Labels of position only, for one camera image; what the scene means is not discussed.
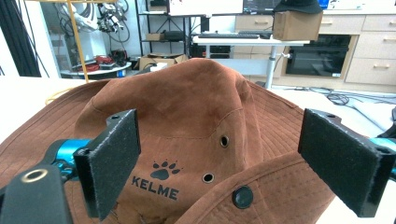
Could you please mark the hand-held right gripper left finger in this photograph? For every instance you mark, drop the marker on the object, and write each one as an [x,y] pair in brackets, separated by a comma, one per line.
[107,165]

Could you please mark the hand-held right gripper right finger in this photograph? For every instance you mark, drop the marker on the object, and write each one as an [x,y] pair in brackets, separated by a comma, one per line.
[339,158]

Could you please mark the brown bucket hat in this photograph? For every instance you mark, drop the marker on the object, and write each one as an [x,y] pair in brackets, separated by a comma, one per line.
[186,102]

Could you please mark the round white table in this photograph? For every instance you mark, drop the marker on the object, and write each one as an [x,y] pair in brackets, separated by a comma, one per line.
[96,71]

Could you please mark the built-in black oven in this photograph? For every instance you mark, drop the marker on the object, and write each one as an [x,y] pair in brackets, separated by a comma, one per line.
[317,54]

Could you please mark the open cardboard box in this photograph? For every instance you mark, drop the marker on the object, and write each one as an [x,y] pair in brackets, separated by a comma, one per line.
[158,60]

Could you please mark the beige drawer cabinet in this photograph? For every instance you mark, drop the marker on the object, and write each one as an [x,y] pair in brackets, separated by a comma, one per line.
[370,43]

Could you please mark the yellow metal stand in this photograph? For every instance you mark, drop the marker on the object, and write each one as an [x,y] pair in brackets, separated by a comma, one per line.
[77,37]

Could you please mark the white robot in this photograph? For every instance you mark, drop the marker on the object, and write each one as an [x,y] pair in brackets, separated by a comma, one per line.
[84,21]

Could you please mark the white desk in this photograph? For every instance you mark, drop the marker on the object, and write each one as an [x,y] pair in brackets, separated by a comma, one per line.
[249,41]

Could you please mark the black metal shelf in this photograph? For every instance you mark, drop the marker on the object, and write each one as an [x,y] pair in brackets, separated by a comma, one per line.
[165,28]

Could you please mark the black cap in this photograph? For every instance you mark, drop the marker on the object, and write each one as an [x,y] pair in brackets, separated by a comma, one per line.
[298,6]

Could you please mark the black keyboard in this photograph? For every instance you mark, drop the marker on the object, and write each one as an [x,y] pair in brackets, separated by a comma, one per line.
[228,36]

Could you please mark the computer monitor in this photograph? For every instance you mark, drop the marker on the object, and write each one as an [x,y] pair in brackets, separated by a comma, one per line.
[260,6]

